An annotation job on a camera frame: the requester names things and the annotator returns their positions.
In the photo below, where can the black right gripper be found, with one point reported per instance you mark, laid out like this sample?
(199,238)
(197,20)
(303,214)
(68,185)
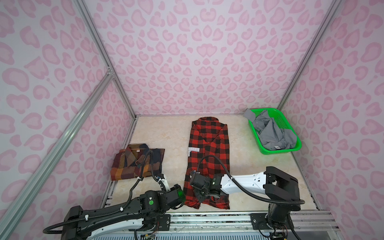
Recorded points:
(200,199)

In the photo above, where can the aluminium frame diagonal bar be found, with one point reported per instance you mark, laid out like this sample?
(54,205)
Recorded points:
(21,204)

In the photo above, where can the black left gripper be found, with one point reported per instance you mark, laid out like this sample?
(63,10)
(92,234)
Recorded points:
(178,187)

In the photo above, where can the left corner aluminium post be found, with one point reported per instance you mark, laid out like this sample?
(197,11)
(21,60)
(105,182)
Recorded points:
(91,26)

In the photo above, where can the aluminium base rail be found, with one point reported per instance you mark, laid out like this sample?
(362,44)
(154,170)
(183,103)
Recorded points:
(246,221)

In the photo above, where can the grey shirt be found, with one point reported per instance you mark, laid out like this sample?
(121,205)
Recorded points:
(271,136)

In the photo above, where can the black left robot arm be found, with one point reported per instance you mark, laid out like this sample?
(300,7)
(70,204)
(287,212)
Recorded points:
(140,214)

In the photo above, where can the folded brown plaid shirt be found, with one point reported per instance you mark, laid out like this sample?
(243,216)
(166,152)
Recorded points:
(136,159)

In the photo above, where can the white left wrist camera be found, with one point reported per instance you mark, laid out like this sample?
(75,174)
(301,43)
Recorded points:
(164,185)

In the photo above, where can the red black plaid shirt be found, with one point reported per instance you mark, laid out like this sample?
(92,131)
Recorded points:
(208,148)

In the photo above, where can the corner aluminium post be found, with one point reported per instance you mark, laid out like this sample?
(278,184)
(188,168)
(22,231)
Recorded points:
(91,26)
(328,19)

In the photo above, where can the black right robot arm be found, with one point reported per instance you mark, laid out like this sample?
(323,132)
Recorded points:
(273,186)

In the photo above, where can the right corner aluminium post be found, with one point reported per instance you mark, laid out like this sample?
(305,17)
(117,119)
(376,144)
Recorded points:
(328,19)

